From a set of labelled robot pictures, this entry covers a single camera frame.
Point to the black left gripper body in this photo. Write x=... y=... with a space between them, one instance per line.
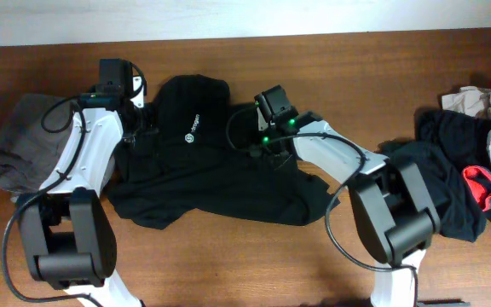
x=132 y=124

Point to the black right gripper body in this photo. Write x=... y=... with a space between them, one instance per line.
x=264 y=146

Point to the black logo t-shirt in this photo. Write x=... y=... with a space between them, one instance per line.
x=198 y=154

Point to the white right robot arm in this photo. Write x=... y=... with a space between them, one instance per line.
x=395 y=217

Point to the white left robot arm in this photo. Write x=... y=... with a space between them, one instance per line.
x=66 y=236

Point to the grey folded shirt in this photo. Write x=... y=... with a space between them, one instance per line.
x=28 y=153

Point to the dark teal black garment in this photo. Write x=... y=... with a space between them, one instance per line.
x=445 y=143

